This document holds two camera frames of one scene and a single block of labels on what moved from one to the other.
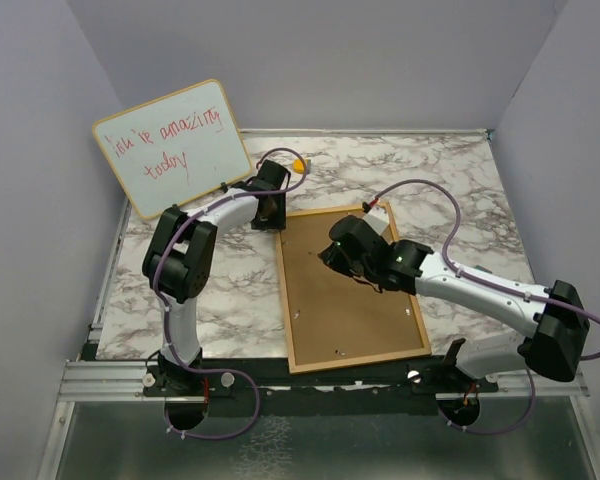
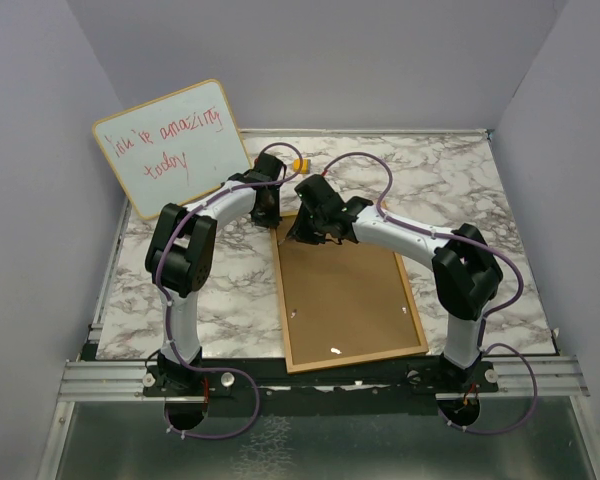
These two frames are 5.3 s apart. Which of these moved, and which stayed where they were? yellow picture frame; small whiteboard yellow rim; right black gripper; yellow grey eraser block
Moved: right black gripper
Stayed: small whiteboard yellow rim; yellow picture frame; yellow grey eraser block
